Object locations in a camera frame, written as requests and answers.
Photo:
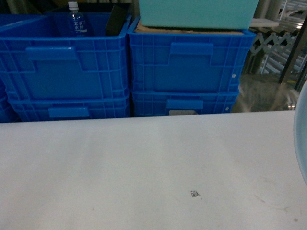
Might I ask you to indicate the blue crate top right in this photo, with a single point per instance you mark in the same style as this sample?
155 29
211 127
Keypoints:
191 63

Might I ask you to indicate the expandable roller conveyor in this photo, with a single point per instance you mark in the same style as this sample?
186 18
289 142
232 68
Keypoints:
279 48

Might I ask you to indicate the blue crate top middle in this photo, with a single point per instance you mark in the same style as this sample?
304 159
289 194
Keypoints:
40 60

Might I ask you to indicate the blue crate bottom middle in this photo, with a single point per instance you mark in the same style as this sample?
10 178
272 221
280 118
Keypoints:
52 110

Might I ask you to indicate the light blue round tray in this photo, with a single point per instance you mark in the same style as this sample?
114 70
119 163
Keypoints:
300 131

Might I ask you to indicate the blue crate bottom right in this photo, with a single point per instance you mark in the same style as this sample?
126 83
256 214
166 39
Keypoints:
149 103

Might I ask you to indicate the blue crate top left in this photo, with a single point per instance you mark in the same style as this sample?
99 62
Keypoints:
10 20

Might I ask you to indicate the blue crate bottom left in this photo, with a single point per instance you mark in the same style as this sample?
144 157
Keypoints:
7 114

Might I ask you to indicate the clear water bottle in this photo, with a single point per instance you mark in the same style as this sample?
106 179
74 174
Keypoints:
78 23

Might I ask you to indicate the blue crate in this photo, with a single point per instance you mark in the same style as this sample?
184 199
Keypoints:
7 114
40 60
10 20
191 63
52 110
149 103

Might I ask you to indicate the black flat panel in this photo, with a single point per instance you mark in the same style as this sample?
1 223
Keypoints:
117 19

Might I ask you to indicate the small QR code sticker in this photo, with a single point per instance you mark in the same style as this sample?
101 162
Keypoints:
195 193

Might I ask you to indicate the brown cardboard sheet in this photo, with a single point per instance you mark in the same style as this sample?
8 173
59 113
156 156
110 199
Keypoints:
143 29

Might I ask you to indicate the teal plastic tub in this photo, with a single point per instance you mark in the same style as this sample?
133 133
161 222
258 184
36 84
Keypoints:
200 14

